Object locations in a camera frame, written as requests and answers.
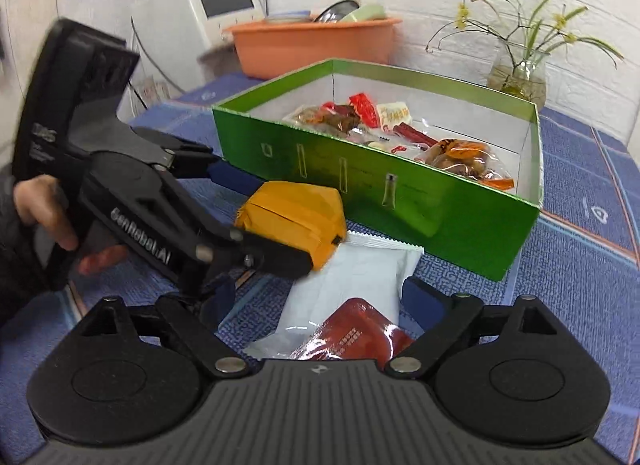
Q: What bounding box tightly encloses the pile of assorted snacks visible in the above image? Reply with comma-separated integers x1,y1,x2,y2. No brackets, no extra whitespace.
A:
281,92,516,190

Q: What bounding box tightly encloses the white machine with screen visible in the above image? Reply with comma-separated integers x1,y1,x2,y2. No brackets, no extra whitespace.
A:
131,0,269,102

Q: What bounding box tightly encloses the bright red snack packet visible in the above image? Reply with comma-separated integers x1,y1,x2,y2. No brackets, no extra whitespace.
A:
348,93,380,128

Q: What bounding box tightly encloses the yellow snack packet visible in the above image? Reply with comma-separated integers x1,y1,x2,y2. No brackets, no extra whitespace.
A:
235,181,349,272

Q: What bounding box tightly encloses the white snack packet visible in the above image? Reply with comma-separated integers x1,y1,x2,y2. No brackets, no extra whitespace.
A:
244,231,426,361

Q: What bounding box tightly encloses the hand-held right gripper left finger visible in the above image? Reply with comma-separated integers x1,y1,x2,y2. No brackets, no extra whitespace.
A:
79,275,252,379

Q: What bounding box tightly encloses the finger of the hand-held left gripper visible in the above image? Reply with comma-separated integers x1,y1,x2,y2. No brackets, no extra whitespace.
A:
197,227,315,282
134,126,222,182

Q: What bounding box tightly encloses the dark red snack packet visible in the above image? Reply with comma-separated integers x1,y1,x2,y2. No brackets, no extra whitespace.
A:
287,297,416,362

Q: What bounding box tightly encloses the person's left hand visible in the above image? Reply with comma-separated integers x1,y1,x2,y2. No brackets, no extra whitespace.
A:
13,176,128,277

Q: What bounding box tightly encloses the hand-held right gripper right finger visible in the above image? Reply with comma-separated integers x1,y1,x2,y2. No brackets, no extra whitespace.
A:
384,276,559,379

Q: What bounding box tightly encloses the green cardboard box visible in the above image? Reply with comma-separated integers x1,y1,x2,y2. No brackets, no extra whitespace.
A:
211,58,545,283

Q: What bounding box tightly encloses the metal bowl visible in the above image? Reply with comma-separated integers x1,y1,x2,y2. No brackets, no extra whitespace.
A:
312,0,362,24

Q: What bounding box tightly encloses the person's left forearm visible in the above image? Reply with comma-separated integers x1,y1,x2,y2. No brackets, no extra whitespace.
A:
0,165,66,326

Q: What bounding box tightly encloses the glass vase with yellow flowers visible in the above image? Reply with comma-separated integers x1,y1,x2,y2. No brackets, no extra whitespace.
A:
425,0,626,106

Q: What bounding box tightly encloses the orange peanut snack packet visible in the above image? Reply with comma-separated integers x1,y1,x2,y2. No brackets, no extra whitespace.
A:
424,138,516,190

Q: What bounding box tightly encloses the pale green bowl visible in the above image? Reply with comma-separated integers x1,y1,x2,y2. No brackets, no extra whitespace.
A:
340,3,387,24

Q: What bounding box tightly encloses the blue lidded container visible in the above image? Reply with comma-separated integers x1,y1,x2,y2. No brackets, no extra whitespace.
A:
262,10,314,26

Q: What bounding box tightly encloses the orange plastic basin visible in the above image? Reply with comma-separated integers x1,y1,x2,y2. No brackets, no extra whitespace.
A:
222,15,404,80

